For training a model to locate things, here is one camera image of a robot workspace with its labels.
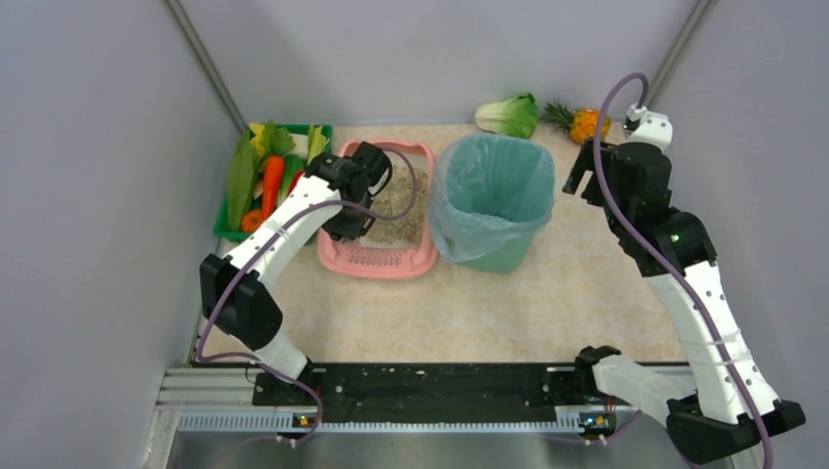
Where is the toy green leaf vegetable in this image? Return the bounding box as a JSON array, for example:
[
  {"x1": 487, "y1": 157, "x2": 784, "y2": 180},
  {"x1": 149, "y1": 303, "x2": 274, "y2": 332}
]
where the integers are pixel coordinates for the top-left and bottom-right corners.
[{"x1": 226, "y1": 135, "x2": 259, "y2": 232}]

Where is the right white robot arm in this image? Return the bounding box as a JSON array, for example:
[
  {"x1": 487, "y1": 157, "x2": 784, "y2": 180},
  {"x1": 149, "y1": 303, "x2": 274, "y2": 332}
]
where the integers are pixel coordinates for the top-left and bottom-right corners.
[{"x1": 563, "y1": 140, "x2": 806, "y2": 468}]

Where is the toy carrot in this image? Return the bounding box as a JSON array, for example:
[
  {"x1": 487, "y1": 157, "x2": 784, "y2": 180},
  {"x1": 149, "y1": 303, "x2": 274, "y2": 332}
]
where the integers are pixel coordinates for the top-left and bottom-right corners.
[{"x1": 262, "y1": 155, "x2": 285, "y2": 219}]

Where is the toy celery stalk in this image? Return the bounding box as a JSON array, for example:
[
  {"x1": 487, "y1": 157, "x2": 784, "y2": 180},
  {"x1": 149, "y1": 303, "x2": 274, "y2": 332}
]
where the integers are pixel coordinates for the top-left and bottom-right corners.
[{"x1": 306, "y1": 125, "x2": 329, "y2": 165}]

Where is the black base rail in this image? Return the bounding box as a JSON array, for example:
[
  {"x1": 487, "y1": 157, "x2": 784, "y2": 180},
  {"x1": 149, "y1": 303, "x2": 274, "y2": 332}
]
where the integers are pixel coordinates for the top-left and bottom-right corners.
[{"x1": 252, "y1": 362, "x2": 611, "y2": 424}]

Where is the toy pineapple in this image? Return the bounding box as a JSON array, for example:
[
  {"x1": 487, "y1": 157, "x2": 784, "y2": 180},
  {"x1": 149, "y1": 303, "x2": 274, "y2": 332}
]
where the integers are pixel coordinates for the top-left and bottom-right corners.
[{"x1": 540, "y1": 99, "x2": 612, "y2": 145}]

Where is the toy orange tomato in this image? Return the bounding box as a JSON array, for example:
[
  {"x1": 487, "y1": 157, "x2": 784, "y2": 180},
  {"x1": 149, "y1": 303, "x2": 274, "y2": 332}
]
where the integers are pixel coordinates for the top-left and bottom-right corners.
[{"x1": 240, "y1": 208, "x2": 266, "y2": 234}]

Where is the toy bok choy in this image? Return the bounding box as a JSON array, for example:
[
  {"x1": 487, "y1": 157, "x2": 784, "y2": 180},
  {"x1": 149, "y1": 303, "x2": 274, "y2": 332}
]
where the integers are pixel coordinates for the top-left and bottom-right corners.
[{"x1": 474, "y1": 93, "x2": 539, "y2": 139}]

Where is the green vegetable basket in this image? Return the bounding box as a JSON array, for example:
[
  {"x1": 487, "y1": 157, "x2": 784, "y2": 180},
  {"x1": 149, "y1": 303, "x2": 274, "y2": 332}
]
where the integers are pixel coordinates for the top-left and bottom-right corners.
[{"x1": 214, "y1": 121, "x2": 333, "y2": 242}]

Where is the toy red chili pepper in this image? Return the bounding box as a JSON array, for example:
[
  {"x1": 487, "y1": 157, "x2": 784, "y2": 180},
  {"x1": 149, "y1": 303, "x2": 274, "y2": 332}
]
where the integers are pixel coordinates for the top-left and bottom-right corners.
[{"x1": 287, "y1": 170, "x2": 304, "y2": 194}]

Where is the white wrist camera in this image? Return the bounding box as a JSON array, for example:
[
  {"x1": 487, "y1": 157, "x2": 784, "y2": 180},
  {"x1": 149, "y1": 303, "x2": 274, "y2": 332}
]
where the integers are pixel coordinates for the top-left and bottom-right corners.
[
  {"x1": 623, "y1": 105, "x2": 673, "y2": 152},
  {"x1": 369, "y1": 165, "x2": 394, "y2": 197}
]

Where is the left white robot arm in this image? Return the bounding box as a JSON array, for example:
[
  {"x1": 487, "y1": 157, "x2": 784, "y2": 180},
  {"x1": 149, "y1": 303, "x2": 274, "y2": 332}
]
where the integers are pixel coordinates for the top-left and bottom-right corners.
[{"x1": 198, "y1": 143, "x2": 393, "y2": 379}]

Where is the toy yellow corn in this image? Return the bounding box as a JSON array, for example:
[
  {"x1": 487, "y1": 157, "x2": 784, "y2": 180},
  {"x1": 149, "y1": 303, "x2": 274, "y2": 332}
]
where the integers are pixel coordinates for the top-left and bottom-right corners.
[{"x1": 248, "y1": 122, "x2": 266, "y2": 157}]

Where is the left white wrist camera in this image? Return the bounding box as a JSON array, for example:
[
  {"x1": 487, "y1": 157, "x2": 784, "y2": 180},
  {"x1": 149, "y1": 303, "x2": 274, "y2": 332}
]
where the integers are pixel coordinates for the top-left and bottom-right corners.
[{"x1": 369, "y1": 165, "x2": 394, "y2": 197}]

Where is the pink litter box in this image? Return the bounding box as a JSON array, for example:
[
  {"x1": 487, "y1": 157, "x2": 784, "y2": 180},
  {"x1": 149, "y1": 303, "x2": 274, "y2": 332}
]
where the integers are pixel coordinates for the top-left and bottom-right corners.
[{"x1": 317, "y1": 140, "x2": 438, "y2": 280}]

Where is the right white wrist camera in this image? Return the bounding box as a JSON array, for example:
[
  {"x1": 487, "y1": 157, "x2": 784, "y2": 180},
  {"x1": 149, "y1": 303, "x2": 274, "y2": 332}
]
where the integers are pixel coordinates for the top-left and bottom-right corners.
[{"x1": 623, "y1": 105, "x2": 673, "y2": 152}]

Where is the toy white scallion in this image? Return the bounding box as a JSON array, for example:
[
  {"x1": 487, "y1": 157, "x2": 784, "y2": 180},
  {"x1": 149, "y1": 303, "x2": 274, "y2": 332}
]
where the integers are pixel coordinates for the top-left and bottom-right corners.
[{"x1": 277, "y1": 154, "x2": 306, "y2": 205}]

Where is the green trash bin with bag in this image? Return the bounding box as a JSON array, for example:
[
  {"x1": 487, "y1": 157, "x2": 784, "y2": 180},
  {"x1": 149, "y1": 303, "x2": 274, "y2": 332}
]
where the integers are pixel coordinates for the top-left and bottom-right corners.
[{"x1": 428, "y1": 133, "x2": 556, "y2": 274}]

